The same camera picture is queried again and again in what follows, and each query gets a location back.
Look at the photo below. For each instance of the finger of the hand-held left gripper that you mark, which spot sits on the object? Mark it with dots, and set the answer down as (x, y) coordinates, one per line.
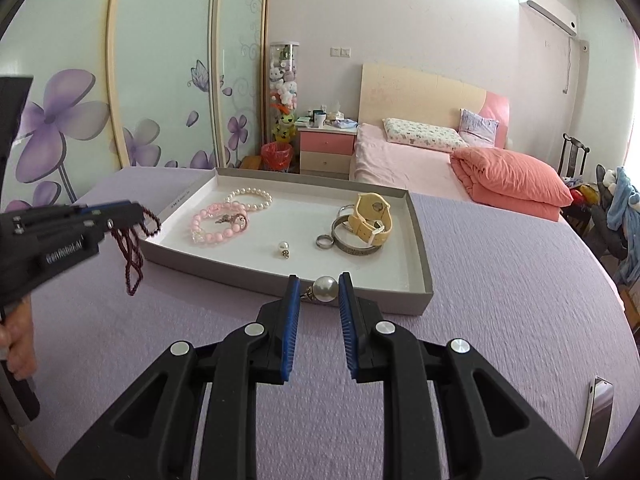
(115, 217)

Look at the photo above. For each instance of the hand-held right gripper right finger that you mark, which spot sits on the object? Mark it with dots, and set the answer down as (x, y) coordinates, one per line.
(350, 330)

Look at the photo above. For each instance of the red trash bin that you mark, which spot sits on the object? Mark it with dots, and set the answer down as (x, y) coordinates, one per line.
(276, 157)

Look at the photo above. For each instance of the pink bed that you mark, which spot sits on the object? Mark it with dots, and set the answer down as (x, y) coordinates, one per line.
(395, 165)

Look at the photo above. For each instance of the white mug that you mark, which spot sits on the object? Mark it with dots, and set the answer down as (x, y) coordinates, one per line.
(320, 121)

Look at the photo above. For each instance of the small purple pillow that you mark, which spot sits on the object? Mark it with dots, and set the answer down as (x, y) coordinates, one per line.
(477, 125)

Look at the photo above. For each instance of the beige pink headboard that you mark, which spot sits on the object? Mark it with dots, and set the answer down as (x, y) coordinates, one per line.
(415, 95)

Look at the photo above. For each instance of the pink white nightstand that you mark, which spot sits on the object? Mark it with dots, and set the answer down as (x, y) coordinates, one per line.
(325, 147)

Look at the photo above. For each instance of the pearl earring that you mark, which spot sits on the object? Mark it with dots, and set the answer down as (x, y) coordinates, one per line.
(324, 287)
(284, 246)

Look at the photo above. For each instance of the thin silver bangle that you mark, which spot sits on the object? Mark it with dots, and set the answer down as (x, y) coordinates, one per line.
(342, 211)

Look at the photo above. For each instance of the yellow wrist watch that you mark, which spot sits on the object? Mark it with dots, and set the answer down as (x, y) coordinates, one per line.
(372, 205)

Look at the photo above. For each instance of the flower print wardrobe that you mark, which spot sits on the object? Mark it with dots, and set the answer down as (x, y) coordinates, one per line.
(160, 60)

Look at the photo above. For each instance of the wall switch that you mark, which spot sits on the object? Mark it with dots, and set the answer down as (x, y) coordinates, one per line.
(341, 51)

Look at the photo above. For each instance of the white patterned pillow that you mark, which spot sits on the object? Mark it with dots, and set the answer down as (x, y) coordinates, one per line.
(425, 134)

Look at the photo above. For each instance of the folded pink quilt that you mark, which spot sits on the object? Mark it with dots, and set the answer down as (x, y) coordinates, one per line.
(510, 180)

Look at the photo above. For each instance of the clear plush toy tube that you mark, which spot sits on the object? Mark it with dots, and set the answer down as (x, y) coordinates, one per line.
(284, 80)

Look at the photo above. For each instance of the grey cardboard tray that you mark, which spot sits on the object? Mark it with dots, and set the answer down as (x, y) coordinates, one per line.
(300, 220)

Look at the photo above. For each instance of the black wooden chair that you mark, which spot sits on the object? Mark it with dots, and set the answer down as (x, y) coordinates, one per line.
(575, 152)

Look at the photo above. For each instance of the person's left hand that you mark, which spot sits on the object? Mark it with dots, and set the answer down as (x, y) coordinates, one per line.
(20, 345)

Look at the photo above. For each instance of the blue plush garment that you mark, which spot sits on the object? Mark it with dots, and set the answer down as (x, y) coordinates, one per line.
(622, 200)

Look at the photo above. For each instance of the silver metal object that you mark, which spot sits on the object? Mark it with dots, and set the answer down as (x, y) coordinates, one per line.
(600, 410)

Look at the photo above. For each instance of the white plush toy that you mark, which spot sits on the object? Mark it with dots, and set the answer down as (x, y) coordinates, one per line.
(607, 176)

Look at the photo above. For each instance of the colourful cloth pile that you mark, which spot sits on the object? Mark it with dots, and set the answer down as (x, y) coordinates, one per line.
(582, 195)

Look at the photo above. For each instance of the white air conditioner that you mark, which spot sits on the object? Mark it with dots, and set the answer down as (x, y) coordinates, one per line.
(545, 7)

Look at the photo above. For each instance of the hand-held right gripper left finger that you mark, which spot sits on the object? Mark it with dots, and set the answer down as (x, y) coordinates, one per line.
(289, 330)

